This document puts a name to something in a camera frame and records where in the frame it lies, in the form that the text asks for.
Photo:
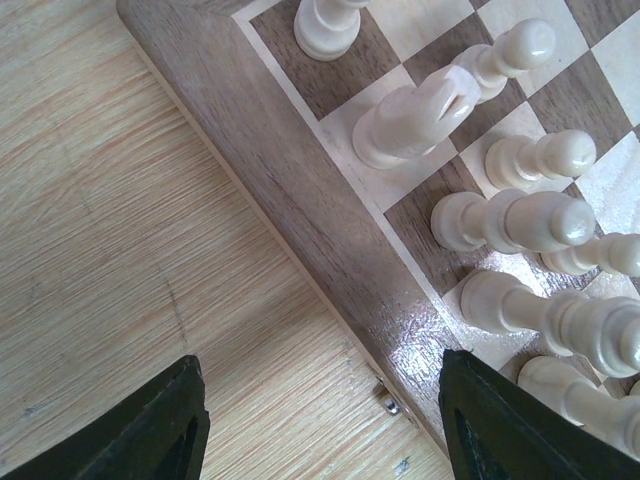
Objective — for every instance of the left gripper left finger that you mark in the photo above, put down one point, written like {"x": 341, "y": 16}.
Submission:
{"x": 158, "y": 432}

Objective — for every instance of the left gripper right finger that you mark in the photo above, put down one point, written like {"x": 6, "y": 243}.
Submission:
{"x": 494, "y": 429}

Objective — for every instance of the white chess bishop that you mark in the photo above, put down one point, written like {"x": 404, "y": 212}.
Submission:
{"x": 512, "y": 221}

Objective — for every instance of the white chess pawn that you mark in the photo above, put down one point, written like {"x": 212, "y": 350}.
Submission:
{"x": 524, "y": 47}
{"x": 614, "y": 253}
{"x": 519, "y": 161}

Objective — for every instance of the white chess knight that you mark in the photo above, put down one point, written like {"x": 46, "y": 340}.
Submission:
{"x": 411, "y": 121}

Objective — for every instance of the wooden chess board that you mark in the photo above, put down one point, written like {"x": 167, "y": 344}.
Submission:
{"x": 281, "y": 124}

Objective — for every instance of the white chess rook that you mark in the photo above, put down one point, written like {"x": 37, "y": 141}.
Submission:
{"x": 325, "y": 30}

